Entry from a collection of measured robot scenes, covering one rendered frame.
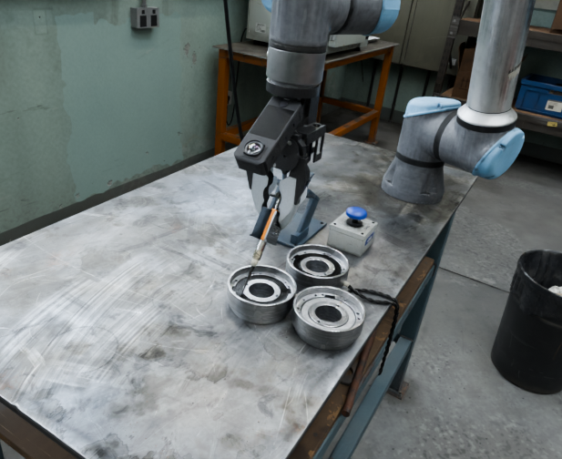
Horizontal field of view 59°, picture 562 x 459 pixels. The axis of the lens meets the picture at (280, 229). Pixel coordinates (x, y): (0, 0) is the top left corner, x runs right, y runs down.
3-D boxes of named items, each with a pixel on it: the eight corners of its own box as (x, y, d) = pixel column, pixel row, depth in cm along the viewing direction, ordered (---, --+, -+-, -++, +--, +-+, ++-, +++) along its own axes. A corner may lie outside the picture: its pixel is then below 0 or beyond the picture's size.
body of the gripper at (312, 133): (321, 163, 75) (334, 82, 69) (295, 180, 68) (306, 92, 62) (278, 150, 78) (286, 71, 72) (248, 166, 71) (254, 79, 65)
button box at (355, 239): (360, 257, 93) (365, 234, 90) (326, 244, 96) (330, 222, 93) (375, 240, 99) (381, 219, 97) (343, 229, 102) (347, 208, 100)
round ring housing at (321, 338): (360, 360, 69) (365, 337, 67) (285, 346, 70) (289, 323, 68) (361, 313, 78) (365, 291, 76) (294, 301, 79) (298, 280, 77)
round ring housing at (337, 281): (272, 281, 83) (274, 260, 81) (304, 256, 91) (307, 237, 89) (327, 307, 78) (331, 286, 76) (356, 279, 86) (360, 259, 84)
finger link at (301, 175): (309, 204, 71) (311, 144, 67) (304, 208, 70) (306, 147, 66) (281, 198, 73) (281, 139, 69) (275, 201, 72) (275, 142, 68)
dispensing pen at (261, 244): (227, 289, 72) (270, 183, 73) (240, 290, 76) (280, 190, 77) (240, 295, 72) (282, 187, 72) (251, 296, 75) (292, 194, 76)
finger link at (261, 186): (280, 211, 80) (292, 159, 75) (260, 225, 75) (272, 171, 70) (264, 204, 81) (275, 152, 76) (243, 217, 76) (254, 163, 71)
